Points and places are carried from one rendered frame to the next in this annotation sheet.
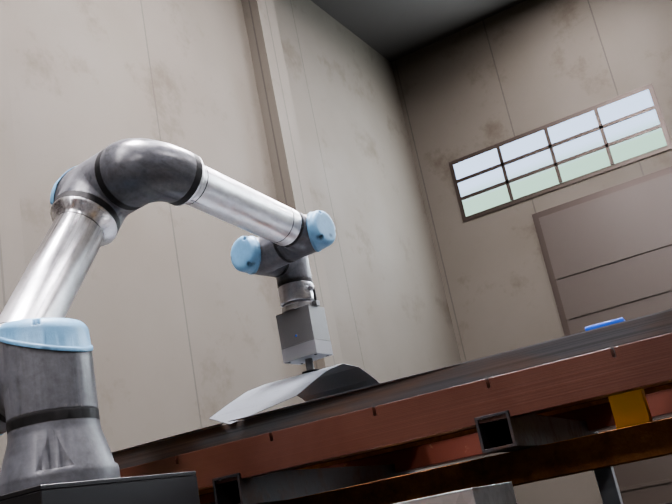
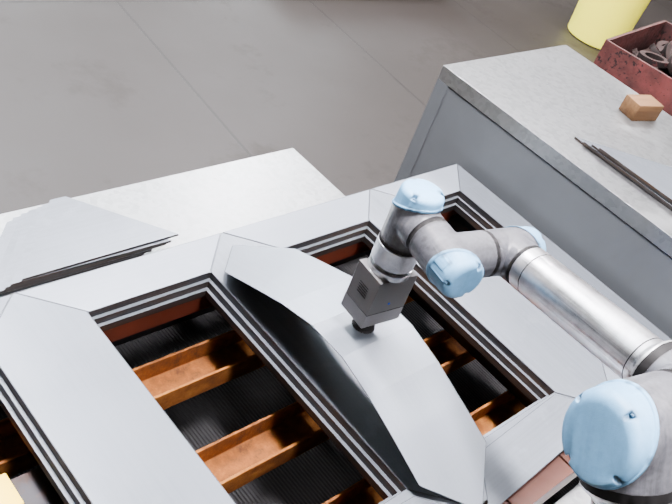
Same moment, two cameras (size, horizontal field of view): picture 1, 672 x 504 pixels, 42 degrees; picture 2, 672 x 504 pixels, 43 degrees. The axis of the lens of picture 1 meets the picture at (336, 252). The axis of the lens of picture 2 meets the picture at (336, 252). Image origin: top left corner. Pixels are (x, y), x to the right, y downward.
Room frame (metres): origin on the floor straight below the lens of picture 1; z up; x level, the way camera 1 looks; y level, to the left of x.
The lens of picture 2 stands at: (1.62, 1.24, 1.96)
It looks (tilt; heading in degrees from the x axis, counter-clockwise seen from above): 37 degrees down; 283
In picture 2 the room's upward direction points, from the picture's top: 22 degrees clockwise
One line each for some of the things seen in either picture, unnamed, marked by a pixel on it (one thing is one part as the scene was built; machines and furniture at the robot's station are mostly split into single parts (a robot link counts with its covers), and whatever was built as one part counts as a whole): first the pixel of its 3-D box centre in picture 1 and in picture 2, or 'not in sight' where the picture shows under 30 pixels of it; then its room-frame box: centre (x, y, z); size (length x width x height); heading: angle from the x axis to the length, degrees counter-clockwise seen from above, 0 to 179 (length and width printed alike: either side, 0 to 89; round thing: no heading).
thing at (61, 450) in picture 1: (57, 454); not in sight; (1.14, 0.40, 0.82); 0.15 x 0.15 x 0.10
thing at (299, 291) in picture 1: (298, 296); (396, 252); (1.79, 0.10, 1.14); 0.08 x 0.08 x 0.05
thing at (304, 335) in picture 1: (307, 332); (377, 282); (1.80, 0.09, 1.06); 0.10 x 0.09 x 0.16; 151
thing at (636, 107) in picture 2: not in sight; (641, 107); (1.53, -1.16, 1.07); 0.10 x 0.06 x 0.05; 53
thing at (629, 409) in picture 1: (625, 392); not in sight; (1.39, -0.40, 0.78); 0.05 x 0.05 x 0.19; 69
